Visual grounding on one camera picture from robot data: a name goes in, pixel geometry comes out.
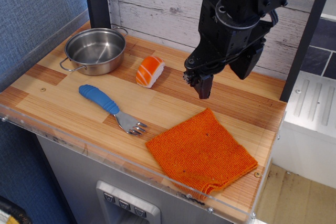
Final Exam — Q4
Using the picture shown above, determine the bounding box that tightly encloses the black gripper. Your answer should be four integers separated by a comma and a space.
183, 0, 275, 99

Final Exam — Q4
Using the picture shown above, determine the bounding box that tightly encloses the orange knitted cloth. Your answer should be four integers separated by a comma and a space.
146, 109, 258, 201

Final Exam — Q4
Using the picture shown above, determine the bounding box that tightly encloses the blue handled metal fork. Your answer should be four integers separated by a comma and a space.
79, 84, 147, 136

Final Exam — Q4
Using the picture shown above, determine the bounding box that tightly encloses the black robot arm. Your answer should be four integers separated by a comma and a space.
184, 0, 288, 99

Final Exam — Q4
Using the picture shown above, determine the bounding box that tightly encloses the toy salmon sushi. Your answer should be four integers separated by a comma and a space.
135, 56, 165, 88

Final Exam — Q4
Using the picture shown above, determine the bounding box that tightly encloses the white grooved box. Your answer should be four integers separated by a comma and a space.
272, 71, 335, 188

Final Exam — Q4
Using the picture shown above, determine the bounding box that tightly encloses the small steel pot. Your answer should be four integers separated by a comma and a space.
60, 27, 128, 76

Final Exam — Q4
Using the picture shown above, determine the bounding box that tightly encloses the clear acrylic table guard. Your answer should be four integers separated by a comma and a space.
1, 102, 277, 223

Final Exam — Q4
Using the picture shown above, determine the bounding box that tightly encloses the silver button panel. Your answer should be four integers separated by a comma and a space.
96, 180, 161, 223

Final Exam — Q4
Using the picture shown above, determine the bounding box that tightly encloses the silver toy appliance cabinet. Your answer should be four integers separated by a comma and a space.
38, 136, 228, 223

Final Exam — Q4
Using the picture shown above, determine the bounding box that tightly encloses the yellow black object corner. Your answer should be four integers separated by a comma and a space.
1, 197, 33, 224

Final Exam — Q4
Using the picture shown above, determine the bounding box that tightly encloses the black vertical frame post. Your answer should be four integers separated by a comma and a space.
280, 0, 327, 102

